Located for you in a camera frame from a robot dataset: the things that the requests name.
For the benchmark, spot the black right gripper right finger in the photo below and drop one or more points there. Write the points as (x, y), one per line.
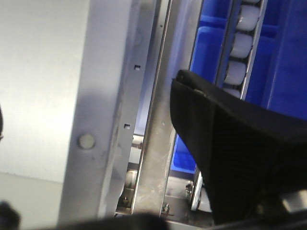
(247, 155)

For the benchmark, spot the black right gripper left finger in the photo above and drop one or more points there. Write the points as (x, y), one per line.
(1, 124)

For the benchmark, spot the white plastic tote bin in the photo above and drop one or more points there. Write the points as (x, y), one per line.
(41, 50)

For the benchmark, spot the blue bin front right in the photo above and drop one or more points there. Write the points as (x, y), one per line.
(279, 77)

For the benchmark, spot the side roller track right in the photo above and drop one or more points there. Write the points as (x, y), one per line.
(227, 41)

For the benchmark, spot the steel shelf divider rail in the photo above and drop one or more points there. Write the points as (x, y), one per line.
(176, 50)

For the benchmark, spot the grey shelf upright post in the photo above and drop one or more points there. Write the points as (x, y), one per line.
(110, 33)

